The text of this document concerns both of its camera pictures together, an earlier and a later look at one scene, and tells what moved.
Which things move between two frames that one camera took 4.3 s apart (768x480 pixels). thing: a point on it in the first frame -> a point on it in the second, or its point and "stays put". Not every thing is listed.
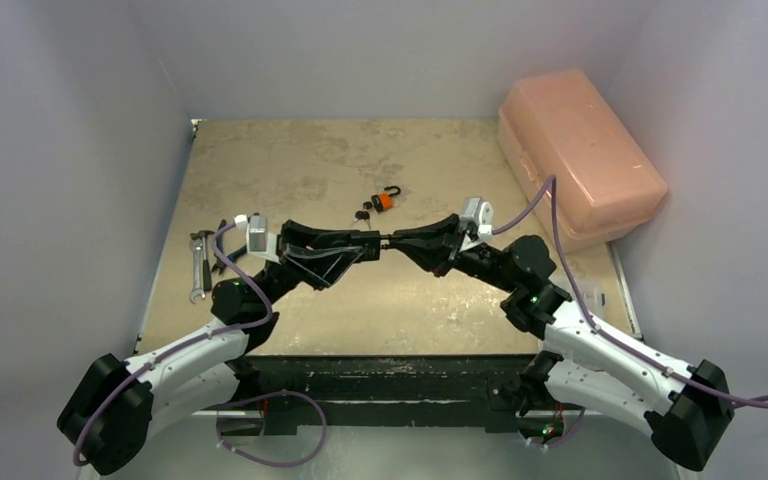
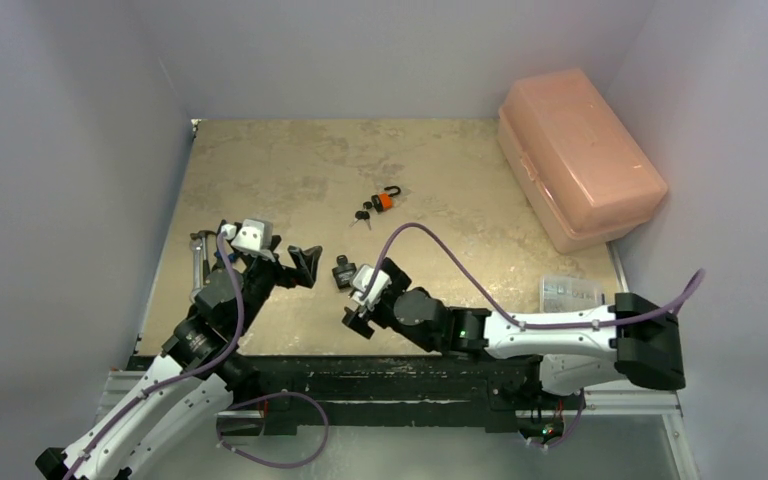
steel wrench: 196,247 stays put
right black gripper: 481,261 -> 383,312
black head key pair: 363,214 stays put
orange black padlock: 383,201 stays put
